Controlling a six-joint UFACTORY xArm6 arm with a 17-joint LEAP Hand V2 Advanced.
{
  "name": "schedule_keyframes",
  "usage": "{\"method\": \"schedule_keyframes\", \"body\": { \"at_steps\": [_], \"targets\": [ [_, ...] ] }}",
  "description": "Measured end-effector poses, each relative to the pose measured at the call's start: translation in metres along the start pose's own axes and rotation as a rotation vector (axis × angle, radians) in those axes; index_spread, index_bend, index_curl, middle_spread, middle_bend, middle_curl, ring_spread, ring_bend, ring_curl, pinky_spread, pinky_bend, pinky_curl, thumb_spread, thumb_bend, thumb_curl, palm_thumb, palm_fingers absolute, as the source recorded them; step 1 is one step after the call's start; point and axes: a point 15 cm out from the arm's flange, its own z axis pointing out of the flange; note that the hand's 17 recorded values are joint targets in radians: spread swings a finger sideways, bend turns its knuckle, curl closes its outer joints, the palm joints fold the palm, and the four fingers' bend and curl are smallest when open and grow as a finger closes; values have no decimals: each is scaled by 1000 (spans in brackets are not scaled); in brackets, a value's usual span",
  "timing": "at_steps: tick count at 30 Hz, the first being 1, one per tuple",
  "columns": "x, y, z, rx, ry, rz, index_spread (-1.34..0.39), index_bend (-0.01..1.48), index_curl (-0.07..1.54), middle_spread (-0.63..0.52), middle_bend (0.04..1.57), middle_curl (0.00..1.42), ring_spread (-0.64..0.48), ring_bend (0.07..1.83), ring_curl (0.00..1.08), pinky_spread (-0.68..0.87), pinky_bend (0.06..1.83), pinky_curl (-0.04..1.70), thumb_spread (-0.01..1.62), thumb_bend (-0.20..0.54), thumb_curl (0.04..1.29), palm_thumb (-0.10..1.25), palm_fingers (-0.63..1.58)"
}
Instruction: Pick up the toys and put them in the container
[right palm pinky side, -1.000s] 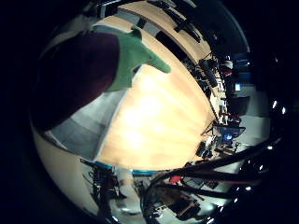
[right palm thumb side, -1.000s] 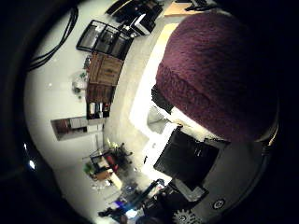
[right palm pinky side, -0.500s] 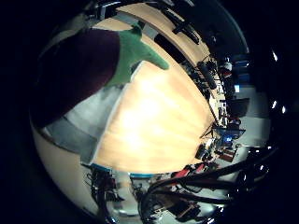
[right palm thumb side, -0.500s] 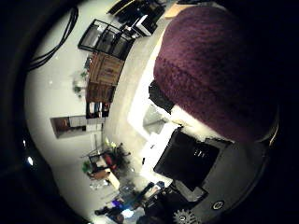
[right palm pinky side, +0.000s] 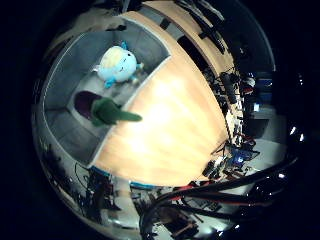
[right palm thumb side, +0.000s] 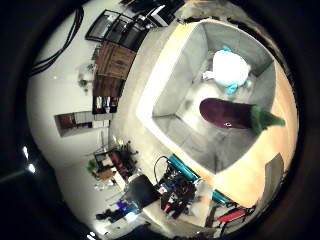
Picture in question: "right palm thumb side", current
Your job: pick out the black framed glass partition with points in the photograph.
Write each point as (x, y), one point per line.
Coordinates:
(116, 28)

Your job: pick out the wall shelf with items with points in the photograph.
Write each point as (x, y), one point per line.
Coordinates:
(81, 122)

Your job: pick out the gray fabric container box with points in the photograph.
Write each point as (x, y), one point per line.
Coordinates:
(186, 110)

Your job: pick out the blue metal table rail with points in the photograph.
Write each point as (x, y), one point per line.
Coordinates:
(183, 166)
(220, 197)

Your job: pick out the white and teal plush toy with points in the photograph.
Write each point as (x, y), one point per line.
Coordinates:
(230, 70)

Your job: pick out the purple eggplant plush toy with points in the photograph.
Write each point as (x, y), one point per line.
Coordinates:
(230, 113)

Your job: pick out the brown wooden cabinet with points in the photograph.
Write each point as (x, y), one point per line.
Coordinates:
(111, 70)

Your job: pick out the red and black cart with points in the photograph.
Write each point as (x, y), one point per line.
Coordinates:
(233, 215)

